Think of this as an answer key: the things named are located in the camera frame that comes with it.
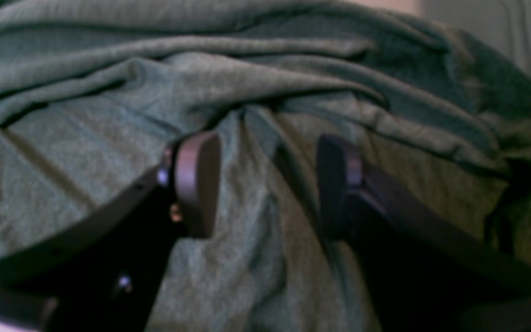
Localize light green table cloth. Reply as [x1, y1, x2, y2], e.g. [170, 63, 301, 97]
[421, 0, 531, 77]

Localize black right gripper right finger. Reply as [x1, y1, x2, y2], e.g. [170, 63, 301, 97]
[316, 134, 531, 332]

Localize green T-shirt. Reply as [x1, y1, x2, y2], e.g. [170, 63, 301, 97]
[0, 0, 531, 332]

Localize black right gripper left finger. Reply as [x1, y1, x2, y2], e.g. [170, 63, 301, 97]
[0, 131, 222, 332]

